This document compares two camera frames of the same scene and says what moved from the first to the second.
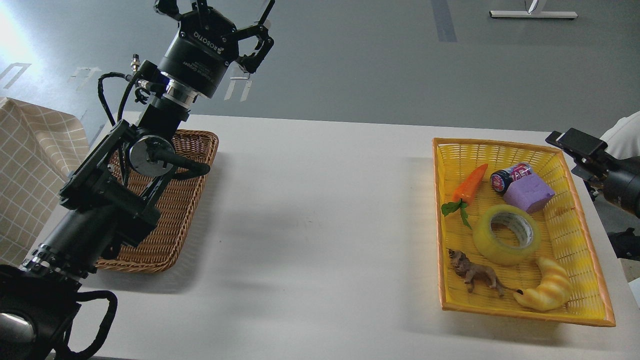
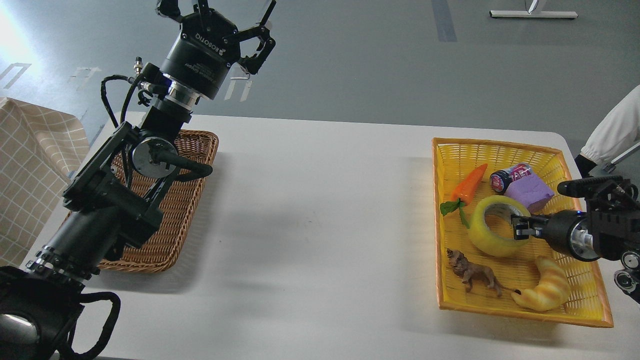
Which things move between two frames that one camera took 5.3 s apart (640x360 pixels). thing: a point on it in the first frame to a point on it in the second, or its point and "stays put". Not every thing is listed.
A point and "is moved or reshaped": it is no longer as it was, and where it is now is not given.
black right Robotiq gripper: [591, 157] to [571, 231]
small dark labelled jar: [500, 179] stays put
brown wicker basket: [175, 198] stays put
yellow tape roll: [522, 225] is moved or reshaped
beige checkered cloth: [38, 150] stays put
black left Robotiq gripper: [206, 43] stays put
